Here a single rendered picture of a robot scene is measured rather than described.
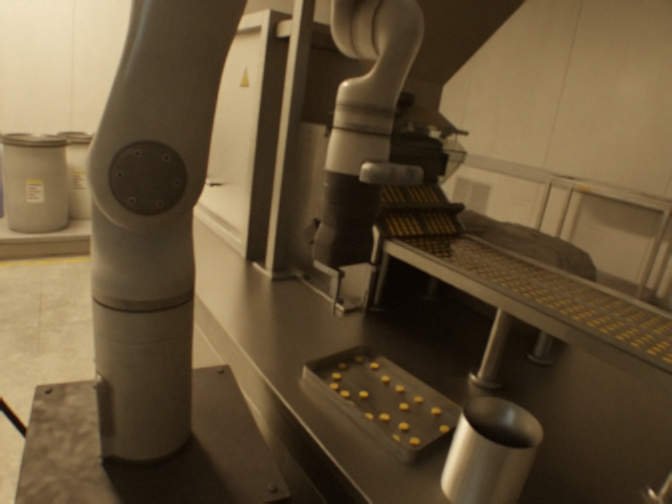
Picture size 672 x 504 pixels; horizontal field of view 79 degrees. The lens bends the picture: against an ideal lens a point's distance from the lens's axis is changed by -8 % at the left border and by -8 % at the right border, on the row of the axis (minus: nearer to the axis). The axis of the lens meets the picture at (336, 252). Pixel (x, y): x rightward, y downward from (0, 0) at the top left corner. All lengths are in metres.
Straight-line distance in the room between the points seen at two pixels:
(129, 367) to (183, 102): 0.23
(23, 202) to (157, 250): 2.96
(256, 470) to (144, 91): 0.36
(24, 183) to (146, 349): 2.95
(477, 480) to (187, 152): 0.39
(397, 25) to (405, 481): 0.48
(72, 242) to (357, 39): 3.01
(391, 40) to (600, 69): 4.39
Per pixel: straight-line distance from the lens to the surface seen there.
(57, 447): 0.53
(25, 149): 3.29
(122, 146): 0.34
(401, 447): 0.52
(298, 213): 0.99
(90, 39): 4.26
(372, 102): 0.51
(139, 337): 0.40
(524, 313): 0.62
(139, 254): 0.41
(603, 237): 4.65
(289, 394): 0.59
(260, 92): 0.98
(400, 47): 0.51
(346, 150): 0.51
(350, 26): 0.53
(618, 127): 4.66
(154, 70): 0.34
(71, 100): 4.23
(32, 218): 3.37
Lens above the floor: 1.15
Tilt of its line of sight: 17 degrees down
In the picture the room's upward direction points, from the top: 9 degrees clockwise
